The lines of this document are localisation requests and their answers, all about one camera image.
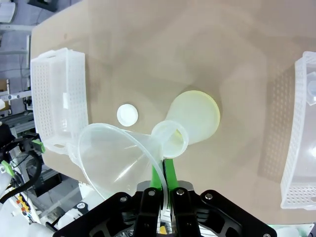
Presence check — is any white perforated plastic tray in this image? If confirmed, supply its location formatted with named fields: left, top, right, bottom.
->
left=280, top=51, right=316, bottom=211
left=30, top=47, right=89, bottom=158

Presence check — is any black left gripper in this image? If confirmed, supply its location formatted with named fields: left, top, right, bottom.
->
left=0, top=124, right=46, bottom=175

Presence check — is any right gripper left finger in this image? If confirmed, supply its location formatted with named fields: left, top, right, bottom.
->
left=53, top=165, right=165, bottom=237

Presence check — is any translucent plastic conical flask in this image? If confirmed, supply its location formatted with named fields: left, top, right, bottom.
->
left=151, top=90, right=221, bottom=158

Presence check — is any clear plastic beaker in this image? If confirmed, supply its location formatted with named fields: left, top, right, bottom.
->
left=307, top=71, right=316, bottom=106

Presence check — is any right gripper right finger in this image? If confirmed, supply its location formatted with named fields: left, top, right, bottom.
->
left=164, top=158, right=277, bottom=237

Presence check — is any round white flask cap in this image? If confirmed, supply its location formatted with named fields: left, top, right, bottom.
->
left=117, top=104, right=139, bottom=127

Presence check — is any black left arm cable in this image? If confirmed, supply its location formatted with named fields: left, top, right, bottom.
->
left=0, top=148, right=43, bottom=203

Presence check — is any clear plastic funnel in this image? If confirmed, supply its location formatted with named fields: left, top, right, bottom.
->
left=78, top=122, right=171, bottom=212

